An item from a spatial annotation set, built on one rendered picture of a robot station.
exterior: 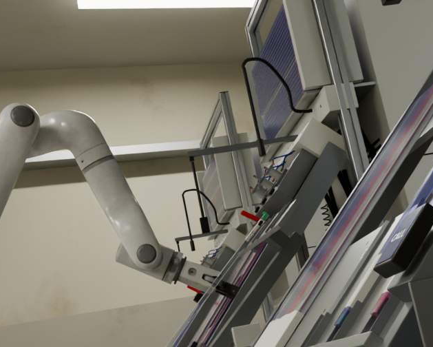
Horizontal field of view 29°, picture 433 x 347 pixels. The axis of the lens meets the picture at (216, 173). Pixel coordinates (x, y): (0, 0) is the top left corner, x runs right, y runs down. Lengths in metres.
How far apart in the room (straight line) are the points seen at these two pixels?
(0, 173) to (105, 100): 4.29
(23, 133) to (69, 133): 0.15
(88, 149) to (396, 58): 0.85
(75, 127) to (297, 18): 0.65
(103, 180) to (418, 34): 0.93
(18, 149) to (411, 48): 1.06
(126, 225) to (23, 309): 3.80
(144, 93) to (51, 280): 1.59
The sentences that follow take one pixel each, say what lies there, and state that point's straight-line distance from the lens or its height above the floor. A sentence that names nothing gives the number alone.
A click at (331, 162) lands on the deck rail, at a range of 2.16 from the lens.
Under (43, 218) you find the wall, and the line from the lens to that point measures 5.94.
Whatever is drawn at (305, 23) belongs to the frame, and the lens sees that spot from 2.26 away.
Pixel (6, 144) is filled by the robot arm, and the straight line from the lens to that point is 2.05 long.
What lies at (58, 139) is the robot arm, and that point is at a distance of 2.15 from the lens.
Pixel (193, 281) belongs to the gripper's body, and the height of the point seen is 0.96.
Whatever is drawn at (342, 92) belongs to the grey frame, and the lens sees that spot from 2.19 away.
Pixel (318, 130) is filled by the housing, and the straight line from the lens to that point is 2.20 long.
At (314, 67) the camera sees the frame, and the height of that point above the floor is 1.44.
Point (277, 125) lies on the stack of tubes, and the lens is 2.55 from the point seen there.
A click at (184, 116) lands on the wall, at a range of 6.46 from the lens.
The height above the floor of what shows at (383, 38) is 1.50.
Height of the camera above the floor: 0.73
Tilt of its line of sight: 13 degrees up
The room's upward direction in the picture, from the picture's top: 11 degrees counter-clockwise
